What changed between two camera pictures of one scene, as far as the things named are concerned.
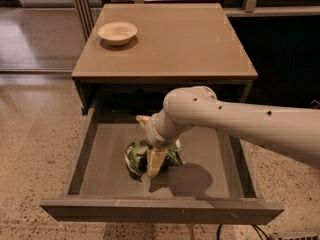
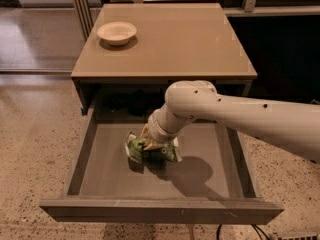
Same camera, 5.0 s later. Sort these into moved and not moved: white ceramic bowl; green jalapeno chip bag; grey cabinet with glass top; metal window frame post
Moved: green jalapeno chip bag
Not moved: white ceramic bowl; metal window frame post; grey cabinet with glass top
